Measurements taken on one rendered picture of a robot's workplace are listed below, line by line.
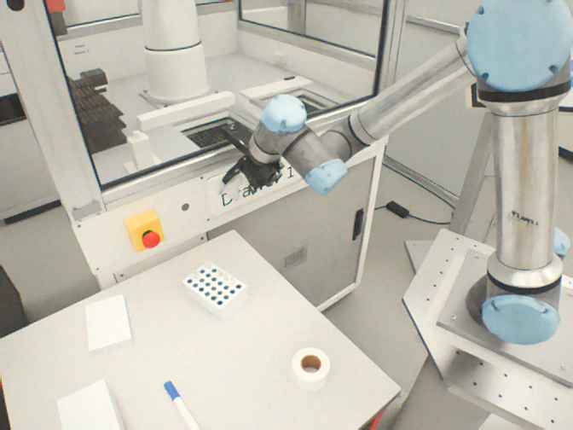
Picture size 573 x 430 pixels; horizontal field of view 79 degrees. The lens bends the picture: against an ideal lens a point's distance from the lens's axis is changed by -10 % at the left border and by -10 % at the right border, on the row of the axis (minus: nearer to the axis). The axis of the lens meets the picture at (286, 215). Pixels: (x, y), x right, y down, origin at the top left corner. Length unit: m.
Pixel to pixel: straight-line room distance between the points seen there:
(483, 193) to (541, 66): 1.32
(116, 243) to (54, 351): 0.26
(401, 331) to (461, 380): 1.01
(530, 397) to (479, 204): 1.11
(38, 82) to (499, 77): 0.69
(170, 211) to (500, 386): 0.79
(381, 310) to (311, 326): 1.06
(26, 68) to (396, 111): 0.64
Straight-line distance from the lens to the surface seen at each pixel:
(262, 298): 0.87
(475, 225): 1.89
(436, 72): 0.69
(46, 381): 0.88
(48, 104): 0.76
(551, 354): 0.93
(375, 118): 0.74
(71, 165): 0.81
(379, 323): 1.80
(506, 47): 0.50
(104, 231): 0.90
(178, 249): 1.03
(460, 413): 1.12
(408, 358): 1.73
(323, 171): 0.69
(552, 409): 0.87
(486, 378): 0.84
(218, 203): 0.98
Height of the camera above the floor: 1.43
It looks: 38 degrees down
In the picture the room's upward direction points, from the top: straight up
